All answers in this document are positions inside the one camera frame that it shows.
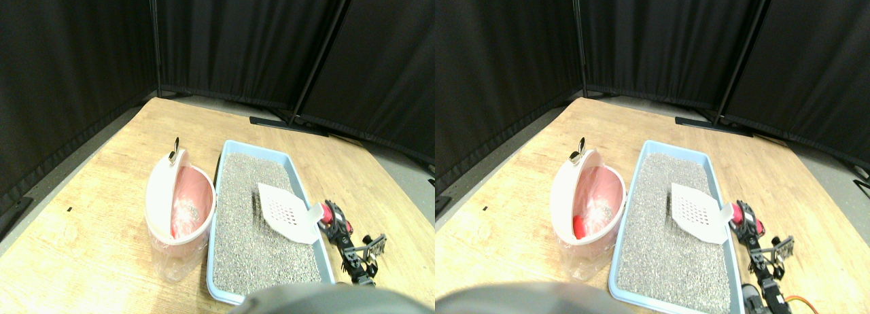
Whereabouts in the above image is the white scoop with red handle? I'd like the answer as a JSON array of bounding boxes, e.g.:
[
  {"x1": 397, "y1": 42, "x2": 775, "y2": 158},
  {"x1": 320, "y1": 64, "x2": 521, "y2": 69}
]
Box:
[
  {"x1": 258, "y1": 183, "x2": 335, "y2": 245},
  {"x1": 671, "y1": 183, "x2": 742, "y2": 245}
]

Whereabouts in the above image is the blue litter tray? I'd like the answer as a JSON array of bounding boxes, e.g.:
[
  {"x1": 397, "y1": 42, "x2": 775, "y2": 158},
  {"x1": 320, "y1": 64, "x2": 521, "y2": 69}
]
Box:
[
  {"x1": 608, "y1": 140, "x2": 744, "y2": 314},
  {"x1": 206, "y1": 139, "x2": 336, "y2": 305}
]

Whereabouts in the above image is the white bin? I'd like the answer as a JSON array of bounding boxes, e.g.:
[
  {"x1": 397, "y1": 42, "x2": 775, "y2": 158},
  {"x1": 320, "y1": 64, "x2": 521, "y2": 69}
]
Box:
[
  {"x1": 145, "y1": 137, "x2": 217, "y2": 283},
  {"x1": 549, "y1": 137, "x2": 626, "y2": 282}
]

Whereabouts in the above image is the orange wire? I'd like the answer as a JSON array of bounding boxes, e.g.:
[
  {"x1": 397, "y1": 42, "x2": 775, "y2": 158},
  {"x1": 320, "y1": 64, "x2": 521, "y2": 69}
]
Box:
[{"x1": 782, "y1": 295, "x2": 820, "y2": 314}]

